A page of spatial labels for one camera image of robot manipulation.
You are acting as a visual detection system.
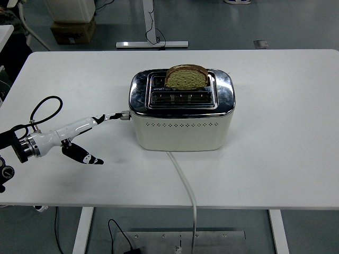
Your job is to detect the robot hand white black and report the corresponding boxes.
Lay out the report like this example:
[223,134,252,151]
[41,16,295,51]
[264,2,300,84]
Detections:
[28,112,123,166]

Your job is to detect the white chrome toaster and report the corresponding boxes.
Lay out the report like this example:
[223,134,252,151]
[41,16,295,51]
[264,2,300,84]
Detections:
[120,69,236,152]

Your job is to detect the person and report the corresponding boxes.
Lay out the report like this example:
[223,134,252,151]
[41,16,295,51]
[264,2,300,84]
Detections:
[0,6,33,80]

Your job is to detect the brown cardboard box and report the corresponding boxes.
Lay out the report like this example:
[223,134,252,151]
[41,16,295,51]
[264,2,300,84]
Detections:
[50,17,96,45]

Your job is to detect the white side table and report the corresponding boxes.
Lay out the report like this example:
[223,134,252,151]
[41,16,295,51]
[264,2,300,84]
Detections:
[0,24,14,53]

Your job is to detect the white background table leg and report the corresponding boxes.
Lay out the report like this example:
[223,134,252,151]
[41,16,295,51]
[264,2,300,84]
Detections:
[115,0,189,49]

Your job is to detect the white box-shaped appliance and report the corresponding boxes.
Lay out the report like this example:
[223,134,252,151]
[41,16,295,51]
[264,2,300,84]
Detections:
[43,0,96,23]

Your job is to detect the brown bread slice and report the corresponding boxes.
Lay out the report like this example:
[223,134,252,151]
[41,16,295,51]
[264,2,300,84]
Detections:
[164,64,209,89]

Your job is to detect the grey metal plate with screws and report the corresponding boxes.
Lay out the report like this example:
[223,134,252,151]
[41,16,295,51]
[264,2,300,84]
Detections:
[113,231,247,254]

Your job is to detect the thin black hanging cable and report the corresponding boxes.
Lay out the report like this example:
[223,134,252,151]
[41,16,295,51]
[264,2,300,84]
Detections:
[54,206,66,254]

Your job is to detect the white chair frame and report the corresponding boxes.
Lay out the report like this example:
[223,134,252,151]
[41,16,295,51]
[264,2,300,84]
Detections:
[6,0,52,51]

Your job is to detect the black adapter cable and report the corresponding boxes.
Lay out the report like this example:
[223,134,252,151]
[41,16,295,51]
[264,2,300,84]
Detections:
[108,219,133,251]

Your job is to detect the white toaster power cord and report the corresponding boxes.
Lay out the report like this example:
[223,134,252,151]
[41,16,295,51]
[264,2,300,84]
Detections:
[166,150,198,254]

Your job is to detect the black cable on table leg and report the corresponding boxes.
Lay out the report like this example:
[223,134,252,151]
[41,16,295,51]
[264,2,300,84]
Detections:
[145,0,167,50]

